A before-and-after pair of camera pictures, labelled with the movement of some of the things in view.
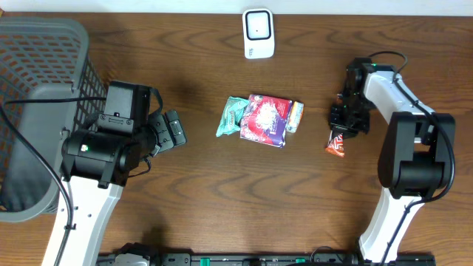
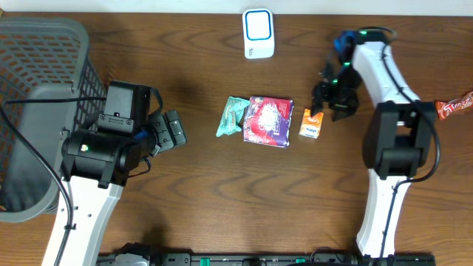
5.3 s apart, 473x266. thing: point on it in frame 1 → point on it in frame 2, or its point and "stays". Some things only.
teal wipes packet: [230, 121] stays
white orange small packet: [295, 117] → [311, 123]
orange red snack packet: [335, 144] → [446, 108]
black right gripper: [337, 125] → [320, 95]
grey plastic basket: [42, 58] stays
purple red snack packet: [265, 120] stays
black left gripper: [165, 131] stays
